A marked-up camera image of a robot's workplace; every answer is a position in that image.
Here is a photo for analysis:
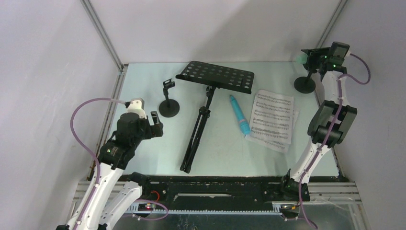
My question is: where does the green toy microphone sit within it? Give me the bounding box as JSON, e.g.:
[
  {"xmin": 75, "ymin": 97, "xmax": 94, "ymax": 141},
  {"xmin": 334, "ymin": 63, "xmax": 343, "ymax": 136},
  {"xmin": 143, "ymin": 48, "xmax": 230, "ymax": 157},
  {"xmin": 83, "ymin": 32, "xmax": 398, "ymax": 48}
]
[{"xmin": 295, "ymin": 53, "xmax": 308, "ymax": 64}]

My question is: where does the black microphone stand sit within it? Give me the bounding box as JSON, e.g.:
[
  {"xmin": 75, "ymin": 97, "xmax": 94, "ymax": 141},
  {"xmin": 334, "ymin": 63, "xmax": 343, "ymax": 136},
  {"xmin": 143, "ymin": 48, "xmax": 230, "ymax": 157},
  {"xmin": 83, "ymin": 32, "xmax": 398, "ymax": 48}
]
[
  {"xmin": 293, "ymin": 69, "xmax": 316, "ymax": 94},
  {"xmin": 158, "ymin": 79, "xmax": 180, "ymax": 118}
]

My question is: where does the sheet music page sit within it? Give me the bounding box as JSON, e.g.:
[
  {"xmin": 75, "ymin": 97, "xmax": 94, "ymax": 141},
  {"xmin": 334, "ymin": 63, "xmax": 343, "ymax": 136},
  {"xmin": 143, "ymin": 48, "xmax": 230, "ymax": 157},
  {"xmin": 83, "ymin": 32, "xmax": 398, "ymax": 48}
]
[
  {"xmin": 245, "ymin": 107, "xmax": 300, "ymax": 153},
  {"xmin": 249, "ymin": 89, "xmax": 294, "ymax": 144}
]

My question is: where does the black music stand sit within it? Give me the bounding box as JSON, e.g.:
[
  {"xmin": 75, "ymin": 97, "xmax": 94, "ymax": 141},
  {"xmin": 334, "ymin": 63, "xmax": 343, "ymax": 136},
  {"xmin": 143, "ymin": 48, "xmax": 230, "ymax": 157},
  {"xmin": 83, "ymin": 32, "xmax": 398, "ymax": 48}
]
[{"xmin": 176, "ymin": 60, "xmax": 255, "ymax": 173}]

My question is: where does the blue toy microphone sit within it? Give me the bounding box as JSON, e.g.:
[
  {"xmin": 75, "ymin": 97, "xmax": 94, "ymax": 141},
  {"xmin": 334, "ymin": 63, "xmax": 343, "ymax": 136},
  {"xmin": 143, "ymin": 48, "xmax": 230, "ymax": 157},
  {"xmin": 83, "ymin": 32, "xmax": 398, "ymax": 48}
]
[{"xmin": 229, "ymin": 95, "xmax": 250, "ymax": 135}]

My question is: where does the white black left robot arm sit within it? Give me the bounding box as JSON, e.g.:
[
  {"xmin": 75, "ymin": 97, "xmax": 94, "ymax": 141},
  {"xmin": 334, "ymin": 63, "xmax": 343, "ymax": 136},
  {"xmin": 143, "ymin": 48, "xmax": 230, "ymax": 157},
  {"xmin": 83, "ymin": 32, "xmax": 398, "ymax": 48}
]
[{"xmin": 58, "ymin": 61, "xmax": 341, "ymax": 230}]

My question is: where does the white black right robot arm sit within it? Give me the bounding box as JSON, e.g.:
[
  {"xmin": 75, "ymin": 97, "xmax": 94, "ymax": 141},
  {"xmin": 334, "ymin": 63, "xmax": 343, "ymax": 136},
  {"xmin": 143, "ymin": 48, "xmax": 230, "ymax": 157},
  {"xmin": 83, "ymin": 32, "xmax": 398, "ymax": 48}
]
[{"xmin": 275, "ymin": 42, "xmax": 358, "ymax": 202}]

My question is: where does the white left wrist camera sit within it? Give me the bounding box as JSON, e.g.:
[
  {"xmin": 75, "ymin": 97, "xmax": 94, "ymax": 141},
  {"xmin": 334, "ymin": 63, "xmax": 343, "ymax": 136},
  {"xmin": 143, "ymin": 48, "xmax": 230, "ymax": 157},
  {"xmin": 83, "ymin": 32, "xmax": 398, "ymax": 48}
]
[{"xmin": 125, "ymin": 98, "xmax": 147, "ymax": 119}]

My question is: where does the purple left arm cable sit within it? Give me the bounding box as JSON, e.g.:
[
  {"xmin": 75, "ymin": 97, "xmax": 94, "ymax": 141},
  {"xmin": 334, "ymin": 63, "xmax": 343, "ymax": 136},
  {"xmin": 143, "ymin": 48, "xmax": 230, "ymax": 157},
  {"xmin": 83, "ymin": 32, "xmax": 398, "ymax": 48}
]
[{"xmin": 69, "ymin": 97, "xmax": 169, "ymax": 230}]

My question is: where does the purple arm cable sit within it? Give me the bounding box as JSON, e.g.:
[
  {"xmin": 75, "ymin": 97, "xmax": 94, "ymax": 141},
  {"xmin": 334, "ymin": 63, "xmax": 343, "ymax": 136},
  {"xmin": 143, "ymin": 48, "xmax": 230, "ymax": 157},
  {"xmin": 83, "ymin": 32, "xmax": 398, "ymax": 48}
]
[
  {"xmin": 69, "ymin": 97, "xmax": 169, "ymax": 230},
  {"xmin": 296, "ymin": 53, "xmax": 372, "ymax": 230}
]

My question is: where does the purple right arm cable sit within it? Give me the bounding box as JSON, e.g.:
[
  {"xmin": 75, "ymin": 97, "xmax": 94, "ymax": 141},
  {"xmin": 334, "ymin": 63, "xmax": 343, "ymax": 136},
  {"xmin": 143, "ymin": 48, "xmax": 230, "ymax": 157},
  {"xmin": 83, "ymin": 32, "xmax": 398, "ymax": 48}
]
[{"xmin": 296, "ymin": 53, "xmax": 372, "ymax": 230}]

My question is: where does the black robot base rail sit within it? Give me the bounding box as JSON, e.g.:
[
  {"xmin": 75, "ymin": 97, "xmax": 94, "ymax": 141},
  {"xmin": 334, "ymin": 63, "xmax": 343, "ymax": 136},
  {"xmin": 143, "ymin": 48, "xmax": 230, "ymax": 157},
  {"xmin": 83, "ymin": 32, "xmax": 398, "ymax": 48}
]
[{"xmin": 141, "ymin": 175, "xmax": 310, "ymax": 212}]

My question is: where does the aluminium table frame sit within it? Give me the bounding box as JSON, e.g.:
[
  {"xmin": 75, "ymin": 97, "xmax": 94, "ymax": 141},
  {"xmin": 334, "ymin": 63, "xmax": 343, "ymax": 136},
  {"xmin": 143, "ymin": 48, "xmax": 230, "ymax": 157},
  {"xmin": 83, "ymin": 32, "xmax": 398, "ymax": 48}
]
[{"xmin": 63, "ymin": 0, "xmax": 372, "ymax": 230}]

